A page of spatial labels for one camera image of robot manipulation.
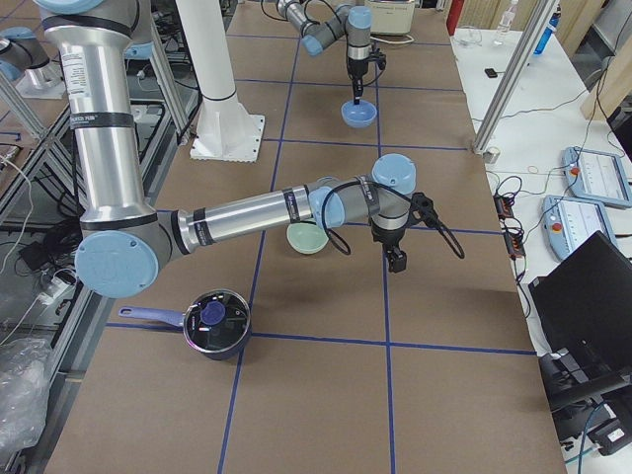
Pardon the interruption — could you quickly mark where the green bowl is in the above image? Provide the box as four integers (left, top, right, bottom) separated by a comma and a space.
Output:
286, 222, 329, 255

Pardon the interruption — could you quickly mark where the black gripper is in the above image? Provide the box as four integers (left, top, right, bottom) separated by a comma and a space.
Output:
370, 222, 407, 274
347, 57, 369, 105

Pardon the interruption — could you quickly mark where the orange black usb hub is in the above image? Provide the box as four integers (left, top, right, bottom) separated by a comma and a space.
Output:
494, 195, 526, 261

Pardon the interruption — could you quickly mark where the white toaster power cable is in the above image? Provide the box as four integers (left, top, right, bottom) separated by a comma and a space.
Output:
374, 32, 417, 46

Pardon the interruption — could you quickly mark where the blue water bottle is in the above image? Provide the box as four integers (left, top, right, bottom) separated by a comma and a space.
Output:
533, 9, 561, 55

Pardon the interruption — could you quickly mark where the blue bowl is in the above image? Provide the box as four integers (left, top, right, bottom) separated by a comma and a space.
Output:
341, 100, 377, 128

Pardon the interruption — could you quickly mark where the crumpled clear plastic bag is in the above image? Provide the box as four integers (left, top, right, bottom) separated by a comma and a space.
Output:
1, 338, 52, 455

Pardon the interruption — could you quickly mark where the black laptop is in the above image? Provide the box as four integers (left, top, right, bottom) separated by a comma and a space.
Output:
529, 231, 631, 369

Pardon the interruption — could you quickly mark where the near blue teach pendant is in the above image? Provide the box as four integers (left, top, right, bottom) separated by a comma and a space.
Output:
542, 195, 617, 261

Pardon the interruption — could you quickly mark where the blue teach pendant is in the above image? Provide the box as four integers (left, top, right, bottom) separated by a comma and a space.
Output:
542, 195, 617, 261
562, 146, 631, 208

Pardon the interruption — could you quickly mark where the dark blue saucepan with lid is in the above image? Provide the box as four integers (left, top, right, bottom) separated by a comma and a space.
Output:
118, 288, 252, 360

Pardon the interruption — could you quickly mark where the far blue teach pendant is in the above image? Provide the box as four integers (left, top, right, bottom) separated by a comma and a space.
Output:
562, 146, 631, 208

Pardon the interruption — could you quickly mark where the aluminium frame post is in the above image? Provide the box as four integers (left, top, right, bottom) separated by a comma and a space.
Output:
472, 0, 559, 164

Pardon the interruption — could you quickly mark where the white chrome toaster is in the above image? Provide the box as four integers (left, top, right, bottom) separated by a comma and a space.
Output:
364, 0, 416, 36

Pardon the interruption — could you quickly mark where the white pedestal column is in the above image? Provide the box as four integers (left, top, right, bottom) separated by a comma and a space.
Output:
176, 0, 265, 162

